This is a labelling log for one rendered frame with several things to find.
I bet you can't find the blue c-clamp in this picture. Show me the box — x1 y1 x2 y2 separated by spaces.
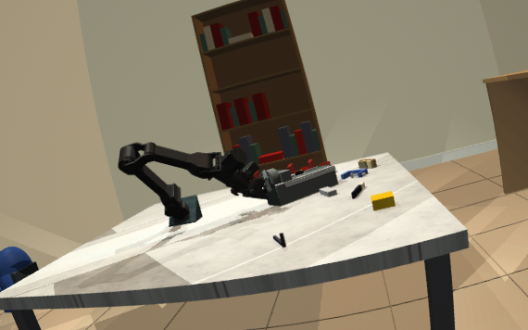
341 169 368 180

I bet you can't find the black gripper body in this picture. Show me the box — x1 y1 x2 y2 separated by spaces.
225 171 265 197

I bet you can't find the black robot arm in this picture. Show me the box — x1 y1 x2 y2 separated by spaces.
118 142 259 223

